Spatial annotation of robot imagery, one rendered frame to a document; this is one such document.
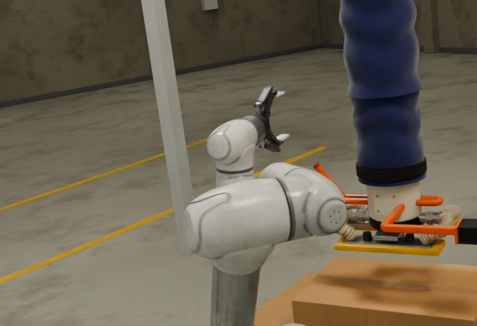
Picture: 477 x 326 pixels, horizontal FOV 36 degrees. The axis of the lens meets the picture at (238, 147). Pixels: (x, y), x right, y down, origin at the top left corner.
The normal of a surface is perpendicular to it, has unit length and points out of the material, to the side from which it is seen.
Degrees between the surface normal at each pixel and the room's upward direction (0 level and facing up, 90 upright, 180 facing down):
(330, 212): 97
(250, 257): 124
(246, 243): 115
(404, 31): 108
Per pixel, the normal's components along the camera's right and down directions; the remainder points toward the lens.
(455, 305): -0.13, -0.97
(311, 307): -0.48, 0.25
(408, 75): 0.65, 0.27
